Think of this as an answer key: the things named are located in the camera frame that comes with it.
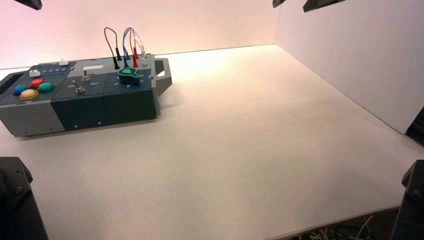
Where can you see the white side panel board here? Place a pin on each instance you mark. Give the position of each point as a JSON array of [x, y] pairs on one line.
[[357, 59]]

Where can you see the metal toggle switch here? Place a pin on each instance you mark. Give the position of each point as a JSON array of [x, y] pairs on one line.
[[79, 88], [85, 76]]

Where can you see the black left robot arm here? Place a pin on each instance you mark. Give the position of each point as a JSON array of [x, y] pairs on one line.
[[16, 205]]

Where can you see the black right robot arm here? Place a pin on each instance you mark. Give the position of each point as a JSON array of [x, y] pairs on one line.
[[410, 205]]

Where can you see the green push button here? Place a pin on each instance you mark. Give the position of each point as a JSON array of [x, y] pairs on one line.
[[46, 87]]

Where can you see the red push button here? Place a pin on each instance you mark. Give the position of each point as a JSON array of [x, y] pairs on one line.
[[36, 82]]

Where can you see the green rotary knob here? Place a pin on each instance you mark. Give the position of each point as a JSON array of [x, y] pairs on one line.
[[128, 76]]

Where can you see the yellow push button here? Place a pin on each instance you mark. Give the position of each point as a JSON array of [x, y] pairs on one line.
[[29, 94]]

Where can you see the white rocker switch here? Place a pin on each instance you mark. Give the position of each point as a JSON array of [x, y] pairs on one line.
[[63, 62]]

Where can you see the white rounded push button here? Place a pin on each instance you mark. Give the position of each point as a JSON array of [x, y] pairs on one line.
[[34, 73]]

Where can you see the grey and teal control box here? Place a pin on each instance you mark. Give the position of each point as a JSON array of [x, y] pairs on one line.
[[99, 106]]

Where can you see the blue push button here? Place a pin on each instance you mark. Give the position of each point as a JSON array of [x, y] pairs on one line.
[[20, 89]]

